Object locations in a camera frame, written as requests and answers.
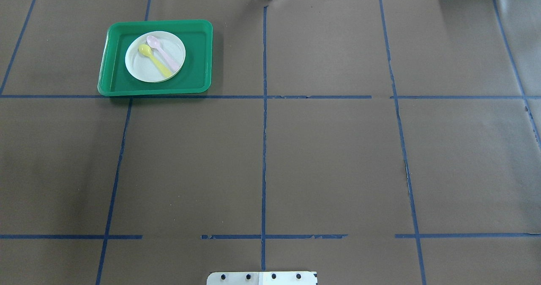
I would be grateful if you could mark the green plastic tray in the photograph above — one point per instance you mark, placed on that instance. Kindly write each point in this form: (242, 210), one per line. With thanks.
(194, 77)

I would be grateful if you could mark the pink plastic spoon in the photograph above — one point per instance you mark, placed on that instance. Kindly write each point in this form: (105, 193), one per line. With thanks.
(155, 43)

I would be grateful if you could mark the brown paper table cover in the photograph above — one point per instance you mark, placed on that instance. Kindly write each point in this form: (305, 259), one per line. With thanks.
(377, 142)

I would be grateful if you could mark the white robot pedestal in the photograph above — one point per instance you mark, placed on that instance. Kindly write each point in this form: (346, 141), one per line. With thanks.
(263, 278)

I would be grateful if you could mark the yellow plastic spoon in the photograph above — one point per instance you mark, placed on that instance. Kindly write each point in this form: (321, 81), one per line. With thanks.
(146, 51)

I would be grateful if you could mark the white round plate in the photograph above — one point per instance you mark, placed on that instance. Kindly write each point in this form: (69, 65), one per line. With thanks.
(142, 68)

